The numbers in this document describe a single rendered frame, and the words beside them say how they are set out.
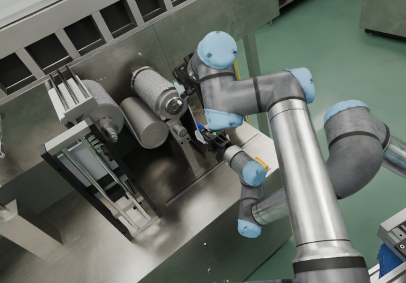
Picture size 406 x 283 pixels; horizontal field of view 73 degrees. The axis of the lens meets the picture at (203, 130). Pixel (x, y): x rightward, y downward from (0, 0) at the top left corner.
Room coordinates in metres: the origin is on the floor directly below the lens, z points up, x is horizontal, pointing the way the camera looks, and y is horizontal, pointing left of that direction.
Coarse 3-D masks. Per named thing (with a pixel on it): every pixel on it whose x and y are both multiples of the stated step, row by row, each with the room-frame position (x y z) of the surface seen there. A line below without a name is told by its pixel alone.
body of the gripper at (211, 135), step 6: (204, 132) 0.76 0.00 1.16; (210, 132) 0.76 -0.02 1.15; (216, 132) 0.74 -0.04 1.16; (222, 132) 0.74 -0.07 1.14; (204, 138) 0.75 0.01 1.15; (210, 138) 0.72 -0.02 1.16; (216, 138) 0.71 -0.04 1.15; (222, 138) 0.72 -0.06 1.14; (210, 144) 0.71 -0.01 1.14; (216, 144) 0.70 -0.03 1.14; (222, 144) 0.67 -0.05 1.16; (228, 144) 0.67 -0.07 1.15; (216, 150) 0.71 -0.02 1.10; (222, 150) 0.66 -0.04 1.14; (222, 156) 0.65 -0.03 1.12
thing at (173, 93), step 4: (172, 92) 0.87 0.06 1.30; (176, 92) 0.88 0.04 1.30; (164, 96) 0.87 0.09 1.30; (168, 96) 0.87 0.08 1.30; (172, 96) 0.87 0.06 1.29; (164, 100) 0.86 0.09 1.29; (184, 100) 0.89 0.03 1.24; (160, 104) 0.86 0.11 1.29; (164, 104) 0.86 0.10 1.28; (184, 104) 0.88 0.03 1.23; (160, 108) 0.85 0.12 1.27; (164, 108) 0.86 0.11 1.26; (184, 108) 0.88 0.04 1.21; (164, 112) 0.85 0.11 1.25; (180, 112) 0.87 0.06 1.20; (164, 116) 0.85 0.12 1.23; (168, 116) 0.86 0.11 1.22; (172, 116) 0.86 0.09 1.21; (176, 116) 0.87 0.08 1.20
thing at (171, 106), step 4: (176, 96) 0.88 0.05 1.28; (168, 100) 0.86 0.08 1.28; (172, 100) 0.86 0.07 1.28; (176, 100) 0.86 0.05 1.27; (180, 100) 0.87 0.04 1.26; (168, 104) 0.85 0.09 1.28; (172, 104) 0.86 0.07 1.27; (176, 104) 0.87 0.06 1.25; (168, 108) 0.85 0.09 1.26; (172, 108) 0.86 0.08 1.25; (176, 108) 0.86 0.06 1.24; (180, 108) 0.86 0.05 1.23; (168, 112) 0.85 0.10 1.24; (172, 112) 0.85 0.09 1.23; (176, 112) 0.86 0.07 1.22
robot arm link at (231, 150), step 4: (228, 148) 0.65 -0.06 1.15; (232, 148) 0.65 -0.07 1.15; (236, 148) 0.64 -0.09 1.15; (240, 148) 0.65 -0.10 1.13; (224, 152) 0.65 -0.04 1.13; (228, 152) 0.64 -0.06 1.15; (232, 152) 0.63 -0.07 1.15; (236, 152) 0.67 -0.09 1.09; (224, 156) 0.64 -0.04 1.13; (228, 156) 0.63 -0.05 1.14; (232, 156) 0.62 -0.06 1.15; (224, 160) 0.64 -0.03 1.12; (228, 160) 0.62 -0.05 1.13; (228, 164) 0.62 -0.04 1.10
